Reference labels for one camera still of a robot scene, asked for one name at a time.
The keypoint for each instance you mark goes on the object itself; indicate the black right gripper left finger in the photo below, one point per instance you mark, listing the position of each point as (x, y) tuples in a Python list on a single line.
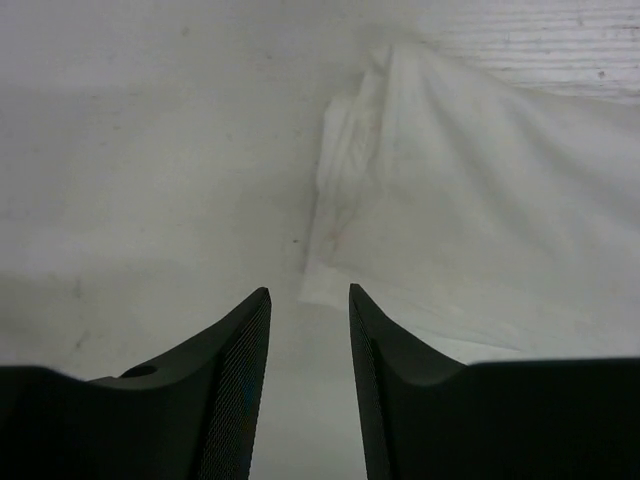
[(189, 413)]

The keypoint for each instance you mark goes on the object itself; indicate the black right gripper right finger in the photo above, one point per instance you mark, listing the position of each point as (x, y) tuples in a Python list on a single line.
[(424, 415)]

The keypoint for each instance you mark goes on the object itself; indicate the white tank top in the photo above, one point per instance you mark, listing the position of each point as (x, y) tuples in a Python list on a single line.
[(492, 221)]

